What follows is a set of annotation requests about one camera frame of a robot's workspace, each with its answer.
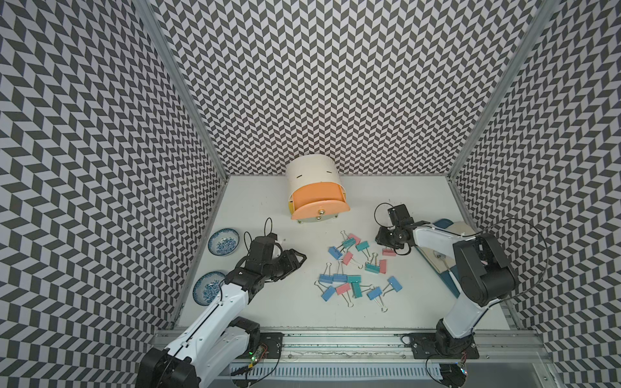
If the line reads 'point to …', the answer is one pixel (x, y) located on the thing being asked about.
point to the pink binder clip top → (356, 239)
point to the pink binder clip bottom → (343, 290)
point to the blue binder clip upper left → (335, 252)
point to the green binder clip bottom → (356, 289)
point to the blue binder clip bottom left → (327, 291)
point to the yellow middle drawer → (291, 205)
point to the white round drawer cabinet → (306, 169)
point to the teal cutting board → (443, 223)
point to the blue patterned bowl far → (223, 242)
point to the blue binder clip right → (394, 284)
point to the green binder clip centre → (354, 278)
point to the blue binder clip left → (324, 278)
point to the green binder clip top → (348, 242)
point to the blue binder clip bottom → (375, 295)
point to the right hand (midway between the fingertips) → (380, 242)
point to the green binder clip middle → (372, 267)
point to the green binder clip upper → (362, 246)
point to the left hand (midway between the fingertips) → (302, 262)
